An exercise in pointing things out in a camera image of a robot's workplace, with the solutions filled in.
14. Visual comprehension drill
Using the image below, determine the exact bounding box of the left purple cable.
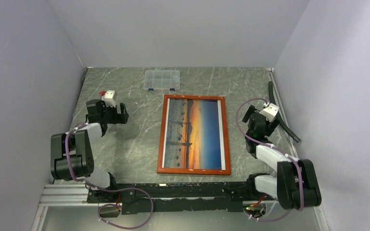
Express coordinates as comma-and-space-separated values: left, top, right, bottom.
64, 122, 154, 230

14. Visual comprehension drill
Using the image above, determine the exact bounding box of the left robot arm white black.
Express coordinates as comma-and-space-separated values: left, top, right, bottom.
51, 99, 129, 202

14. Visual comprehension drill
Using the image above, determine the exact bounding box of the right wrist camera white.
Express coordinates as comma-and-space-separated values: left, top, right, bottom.
259, 103, 279, 122

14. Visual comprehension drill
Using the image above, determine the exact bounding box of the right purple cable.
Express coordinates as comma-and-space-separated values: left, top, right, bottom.
236, 98, 305, 223

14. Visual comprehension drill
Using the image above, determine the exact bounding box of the purple cable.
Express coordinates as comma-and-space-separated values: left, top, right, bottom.
236, 98, 305, 223
64, 122, 154, 230

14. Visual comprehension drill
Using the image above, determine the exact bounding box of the clear plastic organizer box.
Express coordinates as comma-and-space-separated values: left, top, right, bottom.
143, 70, 181, 91

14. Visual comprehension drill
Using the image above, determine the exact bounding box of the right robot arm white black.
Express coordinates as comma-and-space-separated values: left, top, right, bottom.
242, 104, 322, 210

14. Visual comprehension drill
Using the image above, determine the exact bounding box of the black corrugated hose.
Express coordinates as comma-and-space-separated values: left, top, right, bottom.
268, 81, 302, 143

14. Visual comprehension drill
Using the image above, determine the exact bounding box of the aluminium extrusion rail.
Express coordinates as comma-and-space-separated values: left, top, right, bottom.
39, 184, 89, 206

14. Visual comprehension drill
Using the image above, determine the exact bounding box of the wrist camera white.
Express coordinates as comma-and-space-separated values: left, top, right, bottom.
100, 90, 117, 107
259, 103, 279, 122

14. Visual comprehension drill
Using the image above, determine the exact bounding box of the wooden picture frame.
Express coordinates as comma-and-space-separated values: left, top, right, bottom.
157, 94, 232, 176

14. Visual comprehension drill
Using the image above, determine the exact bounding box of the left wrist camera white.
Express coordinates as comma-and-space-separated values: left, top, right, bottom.
100, 90, 117, 107

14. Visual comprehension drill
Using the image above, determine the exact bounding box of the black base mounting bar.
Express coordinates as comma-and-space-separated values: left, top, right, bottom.
87, 181, 271, 215

